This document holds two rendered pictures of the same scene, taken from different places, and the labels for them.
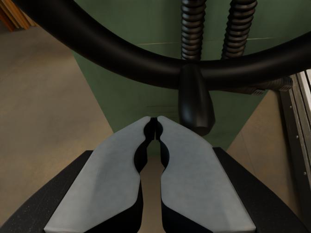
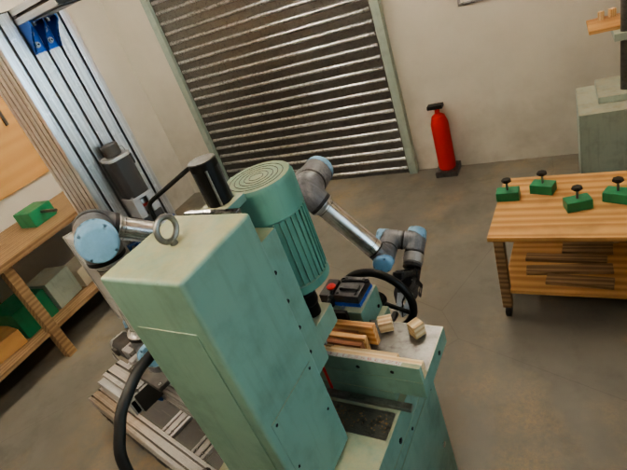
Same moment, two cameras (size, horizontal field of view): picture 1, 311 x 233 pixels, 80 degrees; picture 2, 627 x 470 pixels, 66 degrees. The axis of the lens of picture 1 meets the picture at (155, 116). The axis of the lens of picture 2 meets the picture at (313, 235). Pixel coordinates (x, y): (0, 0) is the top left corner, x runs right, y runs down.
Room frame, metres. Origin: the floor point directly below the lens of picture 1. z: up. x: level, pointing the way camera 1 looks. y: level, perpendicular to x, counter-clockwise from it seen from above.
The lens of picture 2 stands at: (1.32, 0.57, 1.90)
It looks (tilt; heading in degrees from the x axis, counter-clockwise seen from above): 29 degrees down; 213
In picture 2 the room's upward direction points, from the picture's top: 21 degrees counter-clockwise
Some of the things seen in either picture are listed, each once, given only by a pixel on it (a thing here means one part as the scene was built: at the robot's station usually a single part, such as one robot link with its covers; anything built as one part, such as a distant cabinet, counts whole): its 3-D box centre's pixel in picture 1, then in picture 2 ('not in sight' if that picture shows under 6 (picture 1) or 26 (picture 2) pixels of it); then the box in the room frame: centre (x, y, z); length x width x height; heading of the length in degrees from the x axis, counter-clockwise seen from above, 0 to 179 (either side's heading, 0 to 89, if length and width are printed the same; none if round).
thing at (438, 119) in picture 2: not in sight; (442, 139); (-2.40, -0.34, 0.30); 0.19 x 0.18 x 0.60; 179
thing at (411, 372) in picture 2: not in sight; (321, 358); (0.50, -0.09, 0.93); 0.60 x 0.02 x 0.06; 86
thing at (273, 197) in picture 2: not in sight; (278, 230); (0.46, -0.08, 1.35); 0.18 x 0.18 x 0.31
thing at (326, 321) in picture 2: not in sight; (313, 329); (0.48, -0.08, 1.03); 0.14 x 0.07 x 0.09; 176
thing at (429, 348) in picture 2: not in sight; (346, 336); (0.35, -0.08, 0.87); 0.61 x 0.30 x 0.06; 86
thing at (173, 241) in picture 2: not in sight; (167, 229); (0.75, -0.10, 1.55); 0.06 x 0.02 x 0.07; 176
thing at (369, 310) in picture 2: not in sight; (353, 307); (0.27, -0.07, 0.91); 0.15 x 0.14 x 0.09; 86
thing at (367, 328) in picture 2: not in sight; (341, 329); (0.39, -0.06, 0.94); 0.23 x 0.02 x 0.07; 86
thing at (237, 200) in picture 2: not in sight; (216, 196); (0.60, -0.09, 1.53); 0.08 x 0.08 x 0.17; 86
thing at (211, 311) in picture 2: not in sight; (245, 372); (0.75, -0.10, 1.16); 0.22 x 0.22 x 0.72; 86
